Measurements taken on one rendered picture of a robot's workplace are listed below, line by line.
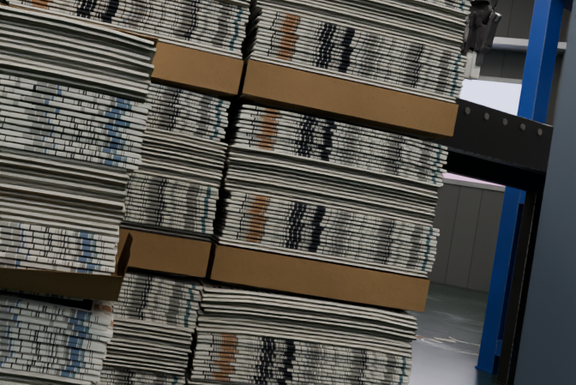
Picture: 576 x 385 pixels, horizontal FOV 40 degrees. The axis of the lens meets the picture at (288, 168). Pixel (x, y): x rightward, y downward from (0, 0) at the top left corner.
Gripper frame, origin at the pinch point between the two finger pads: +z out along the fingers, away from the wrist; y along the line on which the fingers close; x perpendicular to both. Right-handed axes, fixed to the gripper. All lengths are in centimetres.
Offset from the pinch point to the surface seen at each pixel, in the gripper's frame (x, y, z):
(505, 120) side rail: -2.7, 16.7, 15.2
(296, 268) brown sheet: -91, 68, 52
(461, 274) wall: 423, -402, 81
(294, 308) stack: -91, 69, 57
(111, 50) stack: -126, 87, 35
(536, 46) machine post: 84, -54, -32
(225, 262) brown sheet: -100, 65, 53
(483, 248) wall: 433, -388, 52
